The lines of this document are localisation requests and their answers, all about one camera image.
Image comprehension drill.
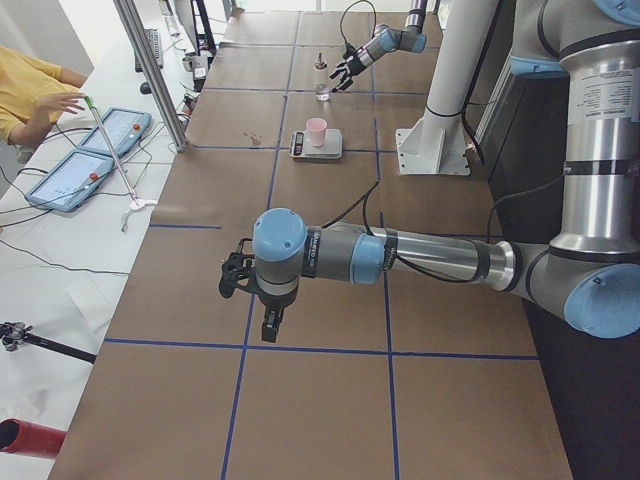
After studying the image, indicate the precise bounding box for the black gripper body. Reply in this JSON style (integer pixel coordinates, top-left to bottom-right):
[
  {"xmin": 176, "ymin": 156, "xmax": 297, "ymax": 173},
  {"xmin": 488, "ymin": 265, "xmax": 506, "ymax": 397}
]
[
  {"xmin": 344, "ymin": 49, "xmax": 370, "ymax": 75},
  {"xmin": 258, "ymin": 287, "xmax": 298, "ymax": 325}
]

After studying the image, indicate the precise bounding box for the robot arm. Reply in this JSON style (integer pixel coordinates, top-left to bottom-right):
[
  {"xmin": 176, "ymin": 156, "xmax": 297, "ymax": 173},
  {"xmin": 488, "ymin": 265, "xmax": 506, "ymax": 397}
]
[
  {"xmin": 240, "ymin": 1, "xmax": 639, "ymax": 342},
  {"xmin": 329, "ymin": 0, "xmax": 427, "ymax": 93}
]

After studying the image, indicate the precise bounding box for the digital kitchen scale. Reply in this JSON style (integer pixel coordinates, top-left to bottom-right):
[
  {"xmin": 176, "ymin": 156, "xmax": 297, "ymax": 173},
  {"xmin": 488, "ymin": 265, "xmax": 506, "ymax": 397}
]
[{"xmin": 290, "ymin": 128, "xmax": 344, "ymax": 162}]

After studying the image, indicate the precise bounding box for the long pink stick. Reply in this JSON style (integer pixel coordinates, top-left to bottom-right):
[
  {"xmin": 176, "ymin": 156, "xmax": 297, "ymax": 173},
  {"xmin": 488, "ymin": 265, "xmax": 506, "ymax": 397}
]
[{"xmin": 84, "ymin": 95, "xmax": 158, "ymax": 233}]

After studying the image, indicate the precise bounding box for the black keyboard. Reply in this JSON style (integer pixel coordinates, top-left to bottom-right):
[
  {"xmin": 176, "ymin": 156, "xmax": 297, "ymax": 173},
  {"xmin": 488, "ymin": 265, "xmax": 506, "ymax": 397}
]
[{"xmin": 133, "ymin": 28, "xmax": 165, "ymax": 71}]

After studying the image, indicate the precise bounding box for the far teach pendant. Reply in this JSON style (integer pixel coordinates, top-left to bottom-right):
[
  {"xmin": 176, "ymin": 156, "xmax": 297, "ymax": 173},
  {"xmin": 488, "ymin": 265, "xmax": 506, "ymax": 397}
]
[{"xmin": 78, "ymin": 107, "xmax": 152, "ymax": 158}]

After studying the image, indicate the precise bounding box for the teach pendant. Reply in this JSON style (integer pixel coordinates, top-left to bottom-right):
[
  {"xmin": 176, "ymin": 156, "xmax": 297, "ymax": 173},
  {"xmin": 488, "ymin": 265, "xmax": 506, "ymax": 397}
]
[
  {"xmin": 78, "ymin": 107, "xmax": 152, "ymax": 158},
  {"xmin": 25, "ymin": 149, "xmax": 115, "ymax": 212}
]

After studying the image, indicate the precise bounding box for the near teach pendant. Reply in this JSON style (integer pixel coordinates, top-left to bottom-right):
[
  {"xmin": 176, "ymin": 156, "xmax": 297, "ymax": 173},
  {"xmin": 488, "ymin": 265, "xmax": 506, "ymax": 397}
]
[{"xmin": 25, "ymin": 149, "xmax": 115, "ymax": 212}]

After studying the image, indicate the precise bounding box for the black tripod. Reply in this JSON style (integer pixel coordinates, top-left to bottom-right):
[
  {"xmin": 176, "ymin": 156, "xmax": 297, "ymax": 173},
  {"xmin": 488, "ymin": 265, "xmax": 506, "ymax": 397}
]
[{"xmin": 1, "ymin": 322, "xmax": 97, "ymax": 364}]

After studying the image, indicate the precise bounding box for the red cylinder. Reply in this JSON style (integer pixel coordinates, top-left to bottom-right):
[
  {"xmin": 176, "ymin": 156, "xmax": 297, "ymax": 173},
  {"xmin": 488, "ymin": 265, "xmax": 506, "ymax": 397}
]
[{"xmin": 1, "ymin": 419, "xmax": 66, "ymax": 459}]

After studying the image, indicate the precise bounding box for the person in yellow shirt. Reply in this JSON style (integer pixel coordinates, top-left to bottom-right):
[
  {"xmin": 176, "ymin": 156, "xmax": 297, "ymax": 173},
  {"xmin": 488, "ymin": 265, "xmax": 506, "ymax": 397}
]
[{"xmin": 1, "ymin": 47, "xmax": 87, "ymax": 149}]

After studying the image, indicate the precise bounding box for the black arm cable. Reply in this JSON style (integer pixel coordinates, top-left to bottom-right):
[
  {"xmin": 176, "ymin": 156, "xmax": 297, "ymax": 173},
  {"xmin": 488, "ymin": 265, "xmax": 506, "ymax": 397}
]
[
  {"xmin": 339, "ymin": 0, "xmax": 377, "ymax": 49},
  {"xmin": 319, "ymin": 124, "xmax": 566, "ymax": 286}
]

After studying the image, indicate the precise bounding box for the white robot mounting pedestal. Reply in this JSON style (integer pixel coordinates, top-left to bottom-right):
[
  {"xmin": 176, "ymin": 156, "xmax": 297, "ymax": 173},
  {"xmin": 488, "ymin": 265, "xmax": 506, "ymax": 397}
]
[{"xmin": 396, "ymin": 0, "xmax": 499, "ymax": 176}]

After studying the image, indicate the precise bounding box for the aluminium frame post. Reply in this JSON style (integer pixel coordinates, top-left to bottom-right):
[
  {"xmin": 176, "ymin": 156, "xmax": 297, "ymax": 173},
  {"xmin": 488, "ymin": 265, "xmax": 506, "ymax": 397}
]
[{"xmin": 113, "ymin": 0, "xmax": 187, "ymax": 153}]

